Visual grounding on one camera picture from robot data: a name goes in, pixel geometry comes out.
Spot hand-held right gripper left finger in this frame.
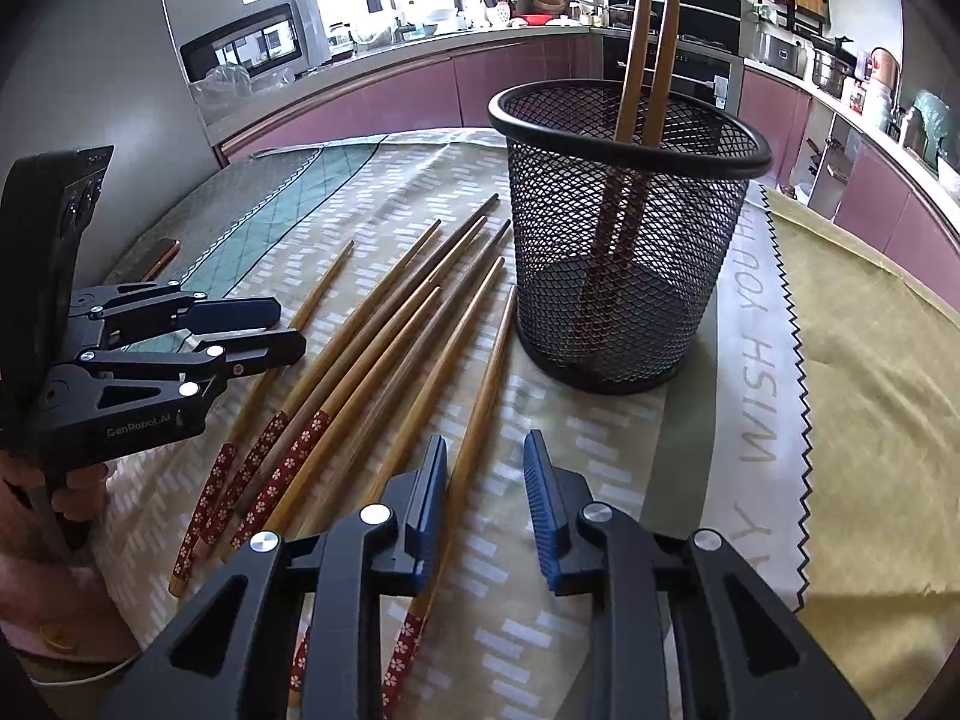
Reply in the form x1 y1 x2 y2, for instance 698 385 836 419
97 433 449 720

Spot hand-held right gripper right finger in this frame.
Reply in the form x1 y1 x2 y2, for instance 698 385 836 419
523 430 875 720

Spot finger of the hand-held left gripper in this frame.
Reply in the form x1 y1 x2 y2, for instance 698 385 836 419
73 282 282 340
75 328 307 458

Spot wooden chopstick red floral end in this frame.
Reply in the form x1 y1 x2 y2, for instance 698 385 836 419
570 0 657 346
600 0 682 271
379 285 520 706
223 195 502 552

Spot bunch of wooden chopsticks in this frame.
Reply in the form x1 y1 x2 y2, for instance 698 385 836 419
169 216 512 710

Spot black mesh utensil holder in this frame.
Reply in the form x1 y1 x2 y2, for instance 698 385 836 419
487 79 773 396

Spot person's left forearm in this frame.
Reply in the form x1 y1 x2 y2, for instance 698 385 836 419
0 559 143 665

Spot person's left hand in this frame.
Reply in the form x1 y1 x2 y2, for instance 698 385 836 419
0 457 110 567

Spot brown phone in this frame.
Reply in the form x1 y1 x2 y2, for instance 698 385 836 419
139 238 182 284

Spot beige patterned tablecloth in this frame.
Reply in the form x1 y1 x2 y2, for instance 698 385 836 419
94 127 815 720

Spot grey refrigerator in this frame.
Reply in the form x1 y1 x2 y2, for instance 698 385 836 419
0 0 226 293

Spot clear plastic bag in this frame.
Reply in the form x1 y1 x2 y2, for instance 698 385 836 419
187 64 297 128

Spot pink kitchen counter cabinets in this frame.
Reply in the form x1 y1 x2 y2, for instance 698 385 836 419
214 22 960 271

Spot white microwave oven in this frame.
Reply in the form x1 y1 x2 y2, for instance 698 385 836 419
178 0 331 83

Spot olive yellow cloth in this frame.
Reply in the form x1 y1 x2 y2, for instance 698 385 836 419
761 184 960 720

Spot black built-in oven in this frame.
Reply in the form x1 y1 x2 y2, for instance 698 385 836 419
600 0 747 117

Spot metal bread box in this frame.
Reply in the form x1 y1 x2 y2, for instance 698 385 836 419
754 26 807 76

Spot steel pot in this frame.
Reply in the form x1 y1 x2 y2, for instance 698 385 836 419
810 45 856 95

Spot teal plastic bag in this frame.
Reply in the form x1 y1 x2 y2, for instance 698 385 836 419
911 90 960 166

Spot pink kitchen appliance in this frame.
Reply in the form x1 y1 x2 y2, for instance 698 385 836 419
866 47 901 87

